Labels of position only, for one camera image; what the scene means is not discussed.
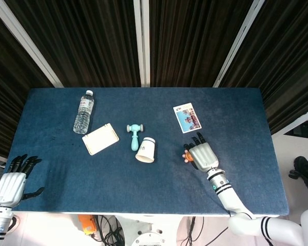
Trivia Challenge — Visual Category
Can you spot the printed picture card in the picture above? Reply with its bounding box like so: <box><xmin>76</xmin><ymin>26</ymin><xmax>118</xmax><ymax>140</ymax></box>
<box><xmin>172</xmin><ymin>102</ymin><xmax>203</xmax><ymax>134</ymax></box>

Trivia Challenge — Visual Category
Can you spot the white paper cup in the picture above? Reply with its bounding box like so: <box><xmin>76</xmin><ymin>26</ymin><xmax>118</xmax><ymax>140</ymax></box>
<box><xmin>134</xmin><ymin>137</ymin><xmax>156</xmax><ymax>163</ymax></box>

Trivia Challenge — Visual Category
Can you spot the orange handheld control box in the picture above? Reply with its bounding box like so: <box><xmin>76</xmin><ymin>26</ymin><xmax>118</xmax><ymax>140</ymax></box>
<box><xmin>78</xmin><ymin>214</ymin><xmax>96</xmax><ymax>235</ymax></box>

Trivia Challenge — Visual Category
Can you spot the black floor cable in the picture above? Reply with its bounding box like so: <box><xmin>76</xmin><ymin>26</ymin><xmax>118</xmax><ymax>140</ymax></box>
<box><xmin>186</xmin><ymin>216</ymin><xmax>205</xmax><ymax>242</ymax></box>

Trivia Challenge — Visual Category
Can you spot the right silver-black robot hand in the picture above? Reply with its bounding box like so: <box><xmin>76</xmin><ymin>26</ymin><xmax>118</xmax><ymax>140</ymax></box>
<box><xmin>183</xmin><ymin>132</ymin><xmax>220</xmax><ymax>172</ymax></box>

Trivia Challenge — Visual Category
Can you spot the clear plastic water bottle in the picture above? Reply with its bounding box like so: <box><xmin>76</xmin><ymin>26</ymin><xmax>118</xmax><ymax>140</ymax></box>
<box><xmin>72</xmin><ymin>90</ymin><xmax>95</xmax><ymax>134</ymax></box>

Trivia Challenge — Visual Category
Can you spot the blue tablecloth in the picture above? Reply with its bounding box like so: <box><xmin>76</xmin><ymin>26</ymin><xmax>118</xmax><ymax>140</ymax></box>
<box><xmin>5</xmin><ymin>87</ymin><xmax>290</xmax><ymax>217</ymax></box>

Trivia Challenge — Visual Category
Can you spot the black tangled cable bundle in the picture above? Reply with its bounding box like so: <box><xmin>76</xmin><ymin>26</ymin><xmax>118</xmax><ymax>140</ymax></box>
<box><xmin>91</xmin><ymin>215</ymin><xmax>124</xmax><ymax>243</ymax></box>

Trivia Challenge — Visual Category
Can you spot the orange toy turtle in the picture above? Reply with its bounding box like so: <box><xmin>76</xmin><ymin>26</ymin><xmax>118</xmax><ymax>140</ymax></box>
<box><xmin>182</xmin><ymin>150</ymin><xmax>195</xmax><ymax>163</ymax></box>

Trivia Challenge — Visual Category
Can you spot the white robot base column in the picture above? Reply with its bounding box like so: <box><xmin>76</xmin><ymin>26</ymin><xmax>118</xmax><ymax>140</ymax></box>
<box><xmin>115</xmin><ymin>215</ymin><xmax>186</xmax><ymax>246</ymax></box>

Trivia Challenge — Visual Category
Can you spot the white slotted metal post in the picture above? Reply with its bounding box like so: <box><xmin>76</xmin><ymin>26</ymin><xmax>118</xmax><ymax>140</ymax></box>
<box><xmin>132</xmin><ymin>0</ymin><xmax>151</xmax><ymax>88</ymax></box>
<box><xmin>0</xmin><ymin>0</ymin><xmax>64</xmax><ymax>88</ymax></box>
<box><xmin>271</xmin><ymin>105</ymin><xmax>308</xmax><ymax>136</ymax></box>
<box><xmin>212</xmin><ymin>0</ymin><xmax>268</xmax><ymax>88</ymax></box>

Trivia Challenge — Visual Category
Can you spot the white rectangular plastic lid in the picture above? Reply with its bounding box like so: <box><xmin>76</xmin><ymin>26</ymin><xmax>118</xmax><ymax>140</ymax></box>
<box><xmin>82</xmin><ymin>122</ymin><xmax>120</xmax><ymax>156</ymax></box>

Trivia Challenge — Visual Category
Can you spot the left silver-black robot hand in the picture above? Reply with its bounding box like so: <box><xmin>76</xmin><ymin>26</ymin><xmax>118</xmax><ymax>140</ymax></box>
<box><xmin>0</xmin><ymin>153</ymin><xmax>45</xmax><ymax>208</ymax></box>

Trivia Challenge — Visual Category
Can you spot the white table frame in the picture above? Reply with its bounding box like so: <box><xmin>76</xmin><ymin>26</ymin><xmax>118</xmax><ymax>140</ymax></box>
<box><xmin>14</xmin><ymin>211</ymin><xmax>288</xmax><ymax>218</ymax></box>

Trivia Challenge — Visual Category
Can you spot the dark brown pleated curtain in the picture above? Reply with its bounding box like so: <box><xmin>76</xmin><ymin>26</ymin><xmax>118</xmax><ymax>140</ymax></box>
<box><xmin>0</xmin><ymin>0</ymin><xmax>308</xmax><ymax>152</ymax></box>

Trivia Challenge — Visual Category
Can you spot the teal toy hammer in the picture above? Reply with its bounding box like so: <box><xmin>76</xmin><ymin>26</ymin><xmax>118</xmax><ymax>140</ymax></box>
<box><xmin>126</xmin><ymin>124</ymin><xmax>145</xmax><ymax>152</ymax></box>

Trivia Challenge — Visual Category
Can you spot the dark equipment with green lights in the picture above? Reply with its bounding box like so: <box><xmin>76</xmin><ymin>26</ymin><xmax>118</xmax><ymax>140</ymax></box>
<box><xmin>292</xmin><ymin>116</ymin><xmax>308</xmax><ymax>139</ymax></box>

